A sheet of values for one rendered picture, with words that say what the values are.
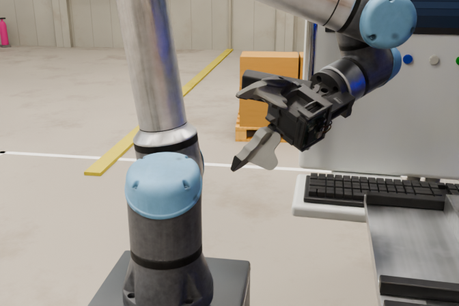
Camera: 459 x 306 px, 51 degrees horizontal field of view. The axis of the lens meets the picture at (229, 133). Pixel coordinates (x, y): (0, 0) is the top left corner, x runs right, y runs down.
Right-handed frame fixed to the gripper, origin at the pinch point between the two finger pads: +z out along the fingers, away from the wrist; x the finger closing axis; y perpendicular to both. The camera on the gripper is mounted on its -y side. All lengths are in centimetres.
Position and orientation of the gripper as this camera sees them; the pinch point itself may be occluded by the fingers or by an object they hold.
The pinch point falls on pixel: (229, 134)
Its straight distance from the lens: 70.3
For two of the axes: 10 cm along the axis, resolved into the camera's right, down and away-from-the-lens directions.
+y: 6.5, 5.5, -5.3
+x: -0.4, 7.3, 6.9
